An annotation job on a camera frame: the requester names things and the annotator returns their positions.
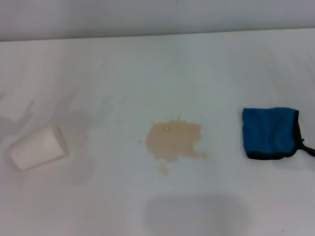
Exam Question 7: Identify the blue rag with black trim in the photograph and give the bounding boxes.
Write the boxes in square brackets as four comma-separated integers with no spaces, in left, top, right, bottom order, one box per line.
[241,106,315,161]

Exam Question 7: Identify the white paper cup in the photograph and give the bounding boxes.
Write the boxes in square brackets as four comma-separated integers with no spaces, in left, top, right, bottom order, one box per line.
[9,125,71,172]

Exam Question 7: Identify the brown water stain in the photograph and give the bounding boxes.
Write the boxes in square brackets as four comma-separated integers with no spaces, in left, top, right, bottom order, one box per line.
[137,117,210,176]

